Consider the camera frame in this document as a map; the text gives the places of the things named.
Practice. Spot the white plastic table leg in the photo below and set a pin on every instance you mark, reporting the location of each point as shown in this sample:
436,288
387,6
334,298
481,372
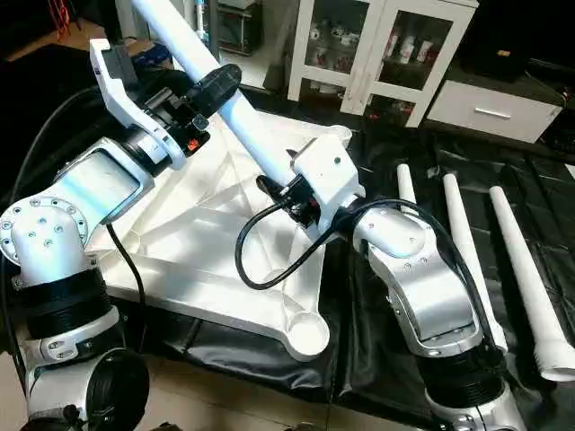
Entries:
530,278
243,117
406,184
472,251

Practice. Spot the white plastic table top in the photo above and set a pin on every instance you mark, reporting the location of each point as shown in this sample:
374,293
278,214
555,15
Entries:
207,233

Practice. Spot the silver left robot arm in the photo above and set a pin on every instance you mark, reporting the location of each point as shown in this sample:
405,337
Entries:
81,197

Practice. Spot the dark equipment rack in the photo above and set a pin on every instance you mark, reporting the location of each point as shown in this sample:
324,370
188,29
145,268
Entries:
238,31

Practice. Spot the black work mat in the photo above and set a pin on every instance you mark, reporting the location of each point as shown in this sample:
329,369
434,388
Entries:
377,162

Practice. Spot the brown wooden board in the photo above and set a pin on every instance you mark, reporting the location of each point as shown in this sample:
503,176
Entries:
63,38

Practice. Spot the white glass door cabinet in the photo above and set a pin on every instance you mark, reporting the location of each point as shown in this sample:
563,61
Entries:
377,45

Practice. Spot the white drawer unit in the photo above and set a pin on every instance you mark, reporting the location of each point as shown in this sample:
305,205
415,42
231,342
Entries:
494,112

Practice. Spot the black bag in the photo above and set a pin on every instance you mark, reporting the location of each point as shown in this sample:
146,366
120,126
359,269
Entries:
499,58

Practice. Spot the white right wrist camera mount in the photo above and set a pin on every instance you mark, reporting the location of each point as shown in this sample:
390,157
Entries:
328,175

